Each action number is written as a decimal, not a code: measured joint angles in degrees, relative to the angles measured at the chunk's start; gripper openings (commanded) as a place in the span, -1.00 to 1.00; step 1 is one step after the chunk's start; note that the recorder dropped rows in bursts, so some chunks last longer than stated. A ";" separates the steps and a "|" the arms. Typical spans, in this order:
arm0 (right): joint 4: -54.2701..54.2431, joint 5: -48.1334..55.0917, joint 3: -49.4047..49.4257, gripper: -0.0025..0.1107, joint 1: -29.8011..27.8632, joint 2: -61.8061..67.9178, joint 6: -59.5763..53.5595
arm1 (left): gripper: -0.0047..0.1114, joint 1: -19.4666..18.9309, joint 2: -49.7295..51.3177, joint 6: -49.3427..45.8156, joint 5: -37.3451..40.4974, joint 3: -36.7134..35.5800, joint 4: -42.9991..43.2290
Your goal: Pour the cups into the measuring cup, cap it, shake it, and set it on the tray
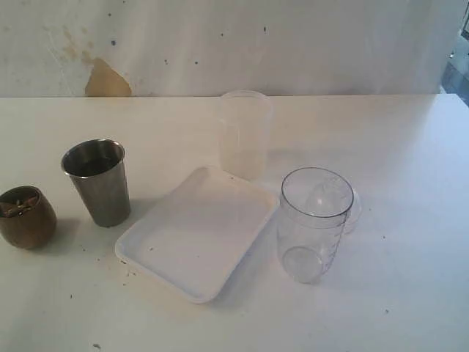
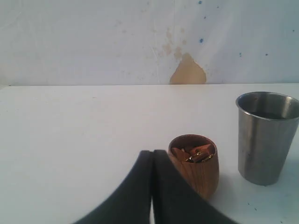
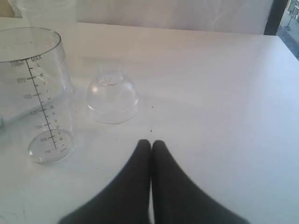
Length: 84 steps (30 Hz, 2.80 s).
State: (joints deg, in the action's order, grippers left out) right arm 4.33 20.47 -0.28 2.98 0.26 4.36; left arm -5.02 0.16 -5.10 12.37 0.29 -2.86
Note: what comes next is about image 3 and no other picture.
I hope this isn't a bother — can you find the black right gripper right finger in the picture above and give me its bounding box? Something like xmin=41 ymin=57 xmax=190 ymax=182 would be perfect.
xmin=152 ymin=140 xmax=248 ymax=224

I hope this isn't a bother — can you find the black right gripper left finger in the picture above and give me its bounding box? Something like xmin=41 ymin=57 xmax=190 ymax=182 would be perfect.
xmin=59 ymin=140 xmax=151 ymax=224

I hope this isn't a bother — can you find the clear dome shaker lid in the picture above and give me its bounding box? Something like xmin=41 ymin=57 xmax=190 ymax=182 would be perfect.
xmin=85 ymin=63 xmax=139 ymax=124

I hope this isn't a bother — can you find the clear plastic measuring cup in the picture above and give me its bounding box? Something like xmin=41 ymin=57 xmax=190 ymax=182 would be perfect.
xmin=0 ymin=27 xmax=74 ymax=164

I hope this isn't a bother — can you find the translucent plastic container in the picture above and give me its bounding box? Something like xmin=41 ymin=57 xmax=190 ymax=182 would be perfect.
xmin=16 ymin=0 xmax=77 ymax=29

